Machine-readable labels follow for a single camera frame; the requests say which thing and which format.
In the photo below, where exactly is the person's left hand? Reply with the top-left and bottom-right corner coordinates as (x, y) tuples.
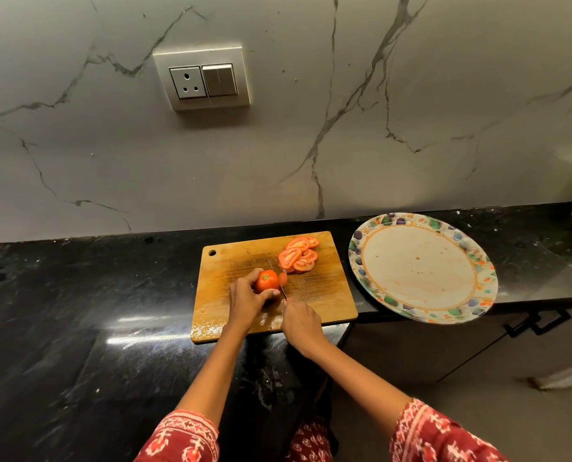
(227, 268), (281, 336)

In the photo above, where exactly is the person's right hand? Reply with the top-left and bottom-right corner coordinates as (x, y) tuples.
(280, 298), (329, 360)

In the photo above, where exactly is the red handled knife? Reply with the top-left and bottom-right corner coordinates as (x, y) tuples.
(267, 258), (290, 302)

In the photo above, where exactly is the pile of tomato slices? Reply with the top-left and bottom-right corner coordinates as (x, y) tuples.
(278, 235), (321, 274)

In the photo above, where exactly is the floral rimmed plate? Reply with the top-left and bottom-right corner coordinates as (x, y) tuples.
(348, 212), (500, 325)

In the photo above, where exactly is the person's right forearm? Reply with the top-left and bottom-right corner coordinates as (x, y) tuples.
(310, 341), (413, 437)

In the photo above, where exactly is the person's left forearm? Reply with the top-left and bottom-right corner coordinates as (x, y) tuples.
(175, 324), (249, 430)

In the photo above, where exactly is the wooden cutting board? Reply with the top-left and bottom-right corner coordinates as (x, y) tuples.
(190, 231), (359, 345)

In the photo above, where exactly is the red patterned tunic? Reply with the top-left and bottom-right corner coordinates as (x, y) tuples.
(285, 413), (339, 462)

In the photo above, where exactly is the brown lower cabinet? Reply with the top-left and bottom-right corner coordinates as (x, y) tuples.
(339, 302), (572, 386)

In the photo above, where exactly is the red patterned left sleeve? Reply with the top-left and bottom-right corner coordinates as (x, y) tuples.
(133, 409), (221, 462)

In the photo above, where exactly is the red patterned sleeve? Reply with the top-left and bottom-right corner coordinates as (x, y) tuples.
(389, 398), (508, 462)
(133, 409), (221, 462)

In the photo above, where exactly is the red patterned right sleeve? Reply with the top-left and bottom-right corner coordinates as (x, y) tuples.
(389, 398), (508, 462)

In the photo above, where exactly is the black cabinet handle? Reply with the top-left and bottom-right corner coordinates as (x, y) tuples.
(531, 307), (572, 336)
(503, 314), (543, 339)

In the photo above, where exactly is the wall socket and switch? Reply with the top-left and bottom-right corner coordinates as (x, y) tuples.
(152, 46), (251, 112)

